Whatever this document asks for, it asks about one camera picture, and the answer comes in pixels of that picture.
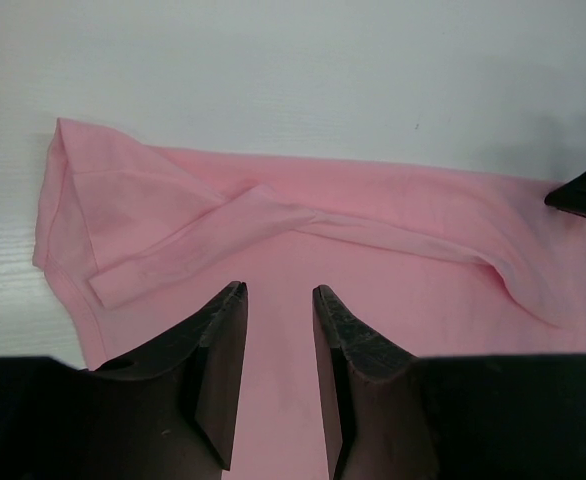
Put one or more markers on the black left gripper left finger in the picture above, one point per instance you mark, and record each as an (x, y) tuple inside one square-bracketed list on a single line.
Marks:
[(164, 410)]

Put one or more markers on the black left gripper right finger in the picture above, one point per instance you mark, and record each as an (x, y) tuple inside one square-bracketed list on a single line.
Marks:
[(388, 414)]

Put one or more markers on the pink t shirt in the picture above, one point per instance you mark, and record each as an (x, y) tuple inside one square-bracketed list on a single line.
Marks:
[(132, 239)]

